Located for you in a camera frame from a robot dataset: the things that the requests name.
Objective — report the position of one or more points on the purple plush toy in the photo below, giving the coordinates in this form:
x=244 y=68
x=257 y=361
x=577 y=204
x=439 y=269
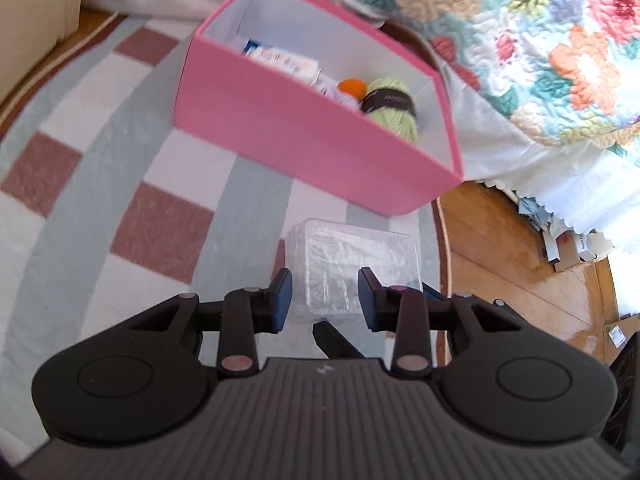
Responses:
x=328 y=88

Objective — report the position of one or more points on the floral quilt bedspread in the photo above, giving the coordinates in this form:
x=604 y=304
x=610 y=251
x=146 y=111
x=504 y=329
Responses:
x=562 y=71

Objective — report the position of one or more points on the clear plastic swab box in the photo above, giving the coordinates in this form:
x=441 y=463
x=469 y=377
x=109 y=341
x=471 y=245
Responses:
x=325 y=257

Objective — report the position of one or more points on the checkered round rug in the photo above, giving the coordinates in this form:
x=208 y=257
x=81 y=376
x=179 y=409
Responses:
x=108 y=209

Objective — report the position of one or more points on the orange ball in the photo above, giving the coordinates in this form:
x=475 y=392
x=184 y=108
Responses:
x=355 y=87

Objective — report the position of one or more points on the green yarn ball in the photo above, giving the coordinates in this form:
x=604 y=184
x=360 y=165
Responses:
x=389 y=103

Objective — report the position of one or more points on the pink cardboard box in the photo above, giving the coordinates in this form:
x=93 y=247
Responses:
x=228 y=99

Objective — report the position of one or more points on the white bed skirt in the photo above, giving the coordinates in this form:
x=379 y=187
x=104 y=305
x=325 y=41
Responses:
x=587 y=187

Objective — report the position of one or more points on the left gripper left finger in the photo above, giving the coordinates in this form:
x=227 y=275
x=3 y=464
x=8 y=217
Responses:
x=268 y=306

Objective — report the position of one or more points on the white pink tissue pack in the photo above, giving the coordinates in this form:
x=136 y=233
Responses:
x=284 y=62

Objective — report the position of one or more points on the papers under bed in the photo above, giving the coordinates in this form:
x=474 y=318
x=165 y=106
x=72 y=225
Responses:
x=566 y=249

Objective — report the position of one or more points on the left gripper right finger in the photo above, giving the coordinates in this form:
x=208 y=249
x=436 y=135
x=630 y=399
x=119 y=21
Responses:
x=380 y=305

